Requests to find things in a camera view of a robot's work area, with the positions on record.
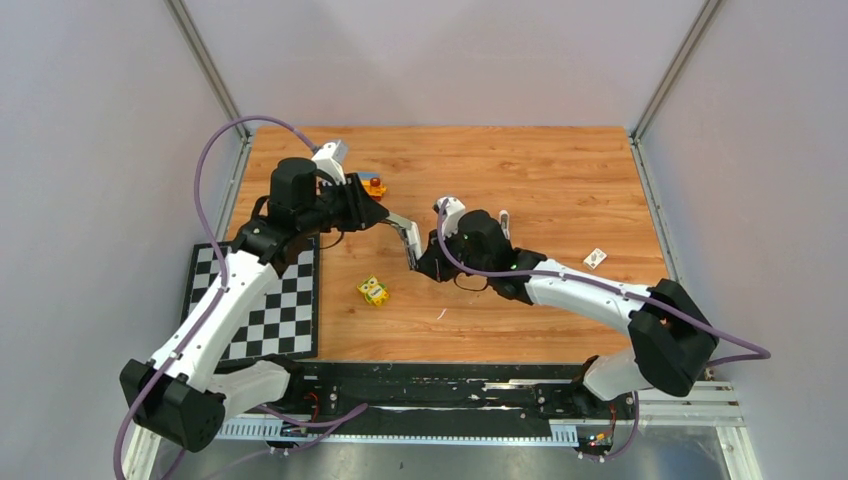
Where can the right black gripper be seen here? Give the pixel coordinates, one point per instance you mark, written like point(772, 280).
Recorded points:
point(432, 263)

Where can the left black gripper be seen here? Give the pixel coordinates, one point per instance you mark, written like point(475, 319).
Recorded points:
point(360, 209)

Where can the grey white stapler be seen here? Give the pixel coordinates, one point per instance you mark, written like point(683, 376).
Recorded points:
point(408, 232)

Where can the white staple box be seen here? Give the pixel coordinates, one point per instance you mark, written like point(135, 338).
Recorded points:
point(595, 258)

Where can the small white stapler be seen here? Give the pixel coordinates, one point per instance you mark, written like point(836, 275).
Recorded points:
point(504, 223)

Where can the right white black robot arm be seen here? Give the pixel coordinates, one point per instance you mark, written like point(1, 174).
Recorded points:
point(670, 338)

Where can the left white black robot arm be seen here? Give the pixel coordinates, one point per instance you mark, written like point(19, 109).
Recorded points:
point(178, 393)

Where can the orange toy car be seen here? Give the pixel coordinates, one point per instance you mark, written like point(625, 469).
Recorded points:
point(373, 185)

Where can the yellow owl toy block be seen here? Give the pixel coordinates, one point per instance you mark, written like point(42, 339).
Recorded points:
point(373, 291)

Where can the checkerboard calibration mat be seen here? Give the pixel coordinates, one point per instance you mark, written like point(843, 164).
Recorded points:
point(284, 319)

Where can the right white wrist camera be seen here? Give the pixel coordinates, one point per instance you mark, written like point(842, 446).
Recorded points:
point(450, 210)

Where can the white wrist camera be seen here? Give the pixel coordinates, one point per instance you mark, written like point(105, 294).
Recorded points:
point(450, 210)
point(329, 159)

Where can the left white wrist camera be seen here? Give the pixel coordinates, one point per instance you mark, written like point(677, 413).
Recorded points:
point(329, 159)

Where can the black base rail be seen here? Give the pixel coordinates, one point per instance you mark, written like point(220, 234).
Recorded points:
point(465, 404)

